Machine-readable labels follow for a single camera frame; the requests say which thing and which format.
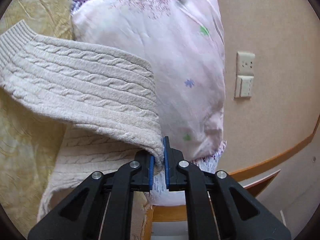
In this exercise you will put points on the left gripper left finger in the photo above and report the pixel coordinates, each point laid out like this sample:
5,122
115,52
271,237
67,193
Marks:
101,206

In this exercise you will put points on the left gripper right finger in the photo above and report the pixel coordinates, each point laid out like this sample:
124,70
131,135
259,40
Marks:
218,207

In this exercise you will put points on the beige cable knit sweater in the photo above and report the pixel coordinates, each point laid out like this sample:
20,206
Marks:
106,96

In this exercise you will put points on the yellow patterned bed sheet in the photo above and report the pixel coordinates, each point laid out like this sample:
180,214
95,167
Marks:
29,142

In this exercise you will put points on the pink floral upper pillow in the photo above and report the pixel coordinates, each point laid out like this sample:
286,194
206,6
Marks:
183,42

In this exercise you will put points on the wooden bed headboard frame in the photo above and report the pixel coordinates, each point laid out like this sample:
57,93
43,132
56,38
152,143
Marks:
288,185

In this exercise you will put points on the beige wall light switch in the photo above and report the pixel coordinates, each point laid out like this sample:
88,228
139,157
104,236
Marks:
243,86

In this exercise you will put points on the beige wall power socket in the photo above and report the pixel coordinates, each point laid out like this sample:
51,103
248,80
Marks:
245,63

